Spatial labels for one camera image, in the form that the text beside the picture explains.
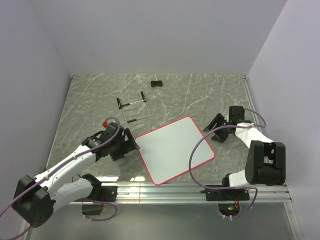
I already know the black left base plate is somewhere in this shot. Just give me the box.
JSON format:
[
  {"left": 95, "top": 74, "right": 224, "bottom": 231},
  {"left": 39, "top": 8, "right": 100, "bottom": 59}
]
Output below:
[{"left": 100, "top": 185, "right": 118, "bottom": 202}]

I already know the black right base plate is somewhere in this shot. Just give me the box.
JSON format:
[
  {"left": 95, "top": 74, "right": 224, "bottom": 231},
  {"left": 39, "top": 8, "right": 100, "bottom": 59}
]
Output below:
[{"left": 200, "top": 189, "right": 250, "bottom": 202}]

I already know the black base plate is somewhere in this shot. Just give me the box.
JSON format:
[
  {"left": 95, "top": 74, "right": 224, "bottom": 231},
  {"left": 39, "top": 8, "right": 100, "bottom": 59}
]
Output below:
[
  {"left": 100, "top": 185, "right": 118, "bottom": 202},
  {"left": 200, "top": 189, "right": 250, "bottom": 202}
]

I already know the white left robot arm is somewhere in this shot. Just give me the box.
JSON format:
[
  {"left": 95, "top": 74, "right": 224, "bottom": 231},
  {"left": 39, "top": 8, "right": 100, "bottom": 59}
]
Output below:
[{"left": 12, "top": 123, "right": 139, "bottom": 228}]

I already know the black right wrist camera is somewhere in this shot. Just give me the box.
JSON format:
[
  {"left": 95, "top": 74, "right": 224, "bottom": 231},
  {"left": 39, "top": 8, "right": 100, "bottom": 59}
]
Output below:
[{"left": 228, "top": 105, "right": 245, "bottom": 124}]

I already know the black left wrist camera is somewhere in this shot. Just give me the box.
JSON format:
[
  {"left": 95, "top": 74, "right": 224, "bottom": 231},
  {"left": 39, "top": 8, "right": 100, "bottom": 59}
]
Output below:
[{"left": 100, "top": 122, "right": 125, "bottom": 143}]

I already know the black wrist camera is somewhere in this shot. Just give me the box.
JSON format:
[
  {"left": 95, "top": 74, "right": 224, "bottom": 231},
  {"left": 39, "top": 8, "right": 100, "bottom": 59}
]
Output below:
[
  {"left": 100, "top": 122, "right": 125, "bottom": 143},
  {"left": 228, "top": 105, "right": 245, "bottom": 124}
]

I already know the yellow whiteboard eraser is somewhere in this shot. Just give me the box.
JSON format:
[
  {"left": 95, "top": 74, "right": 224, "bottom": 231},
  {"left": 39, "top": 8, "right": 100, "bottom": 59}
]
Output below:
[{"left": 150, "top": 80, "right": 163, "bottom": 88}]

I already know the pink framed whiteboard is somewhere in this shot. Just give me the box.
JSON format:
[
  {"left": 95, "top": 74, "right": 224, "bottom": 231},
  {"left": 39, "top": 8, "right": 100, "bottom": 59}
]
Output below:
[{"left": 135, "top": 116, "right": 204, "bottom": 186}]

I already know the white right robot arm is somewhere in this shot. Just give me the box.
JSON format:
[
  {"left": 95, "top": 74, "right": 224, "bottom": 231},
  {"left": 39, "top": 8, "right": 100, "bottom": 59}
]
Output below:
[{"left": 203, "top": 113, "right": 286, "bottom": 200}]

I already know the wire whiteboard easel stand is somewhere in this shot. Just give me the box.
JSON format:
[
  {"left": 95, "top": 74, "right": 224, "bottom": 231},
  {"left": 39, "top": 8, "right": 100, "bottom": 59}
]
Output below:
[{"left": 116, "top": 91, "right": 151, "bottom": 124}]

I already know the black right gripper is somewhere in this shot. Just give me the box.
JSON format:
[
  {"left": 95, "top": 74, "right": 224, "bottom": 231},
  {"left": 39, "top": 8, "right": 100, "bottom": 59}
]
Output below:
[{"left": 203, "top": 113, "right": 232, "bottom": 144}]

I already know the aluminium mounting rail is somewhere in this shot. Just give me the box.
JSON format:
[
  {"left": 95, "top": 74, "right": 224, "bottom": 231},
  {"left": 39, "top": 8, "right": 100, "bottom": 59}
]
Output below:
[{"left": 69, "top": 181, "right": 293, "bottom": 206}]

